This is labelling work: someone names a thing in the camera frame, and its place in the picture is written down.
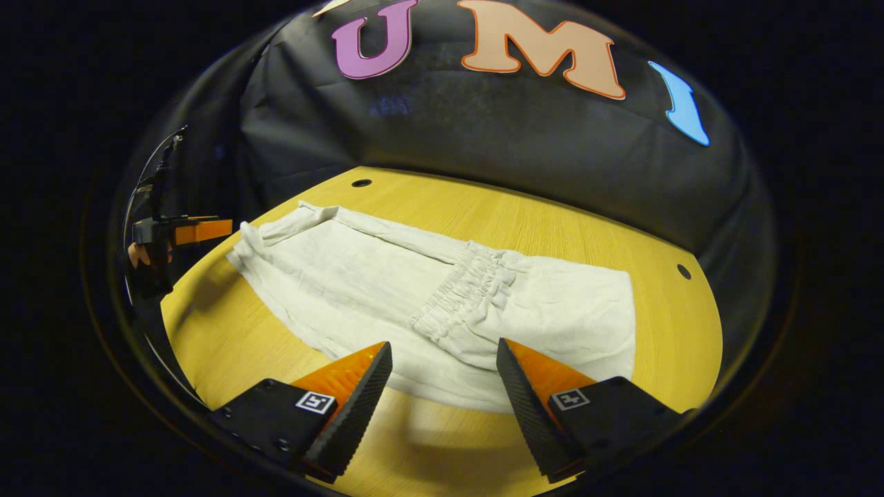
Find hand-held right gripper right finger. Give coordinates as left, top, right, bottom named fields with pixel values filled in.
left=496, top=338, right=695, bottom=484

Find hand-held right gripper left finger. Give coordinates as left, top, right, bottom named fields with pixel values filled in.
left=207, top=340, right=394, bottom=484

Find white jeans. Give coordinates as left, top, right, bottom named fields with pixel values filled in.
left=227, top=200, right=636, bottom=413

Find black backdrop cloth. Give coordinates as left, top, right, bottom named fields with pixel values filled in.
left=124, top=0, right=778, bottom=346

